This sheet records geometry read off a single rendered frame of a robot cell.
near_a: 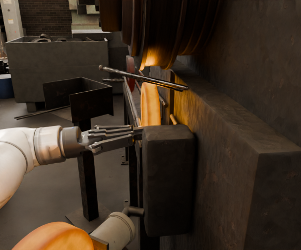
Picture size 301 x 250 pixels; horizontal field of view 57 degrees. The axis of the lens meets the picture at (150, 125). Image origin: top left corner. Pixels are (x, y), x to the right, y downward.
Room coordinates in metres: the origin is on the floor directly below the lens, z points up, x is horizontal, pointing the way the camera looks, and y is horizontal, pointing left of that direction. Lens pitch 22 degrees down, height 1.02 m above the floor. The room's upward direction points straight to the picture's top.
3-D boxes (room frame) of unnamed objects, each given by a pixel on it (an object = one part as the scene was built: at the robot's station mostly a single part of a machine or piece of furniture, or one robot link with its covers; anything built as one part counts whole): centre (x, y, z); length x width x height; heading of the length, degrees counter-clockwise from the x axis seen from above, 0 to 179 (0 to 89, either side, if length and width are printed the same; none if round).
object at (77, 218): (1.23, 0.33, 0.36); 0.26 x 0.20 x 0.72; 42
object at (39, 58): (3.39, 1.03, 0.39); 1.03 x 0.83 x 0.79; 101
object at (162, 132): (0.52, -0.04, 0.68); 0.11 x 0.08 x 0.24; 97
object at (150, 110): (0.75, 0.00, 0.75); 0.18 x 0.03 x 0.18; 8
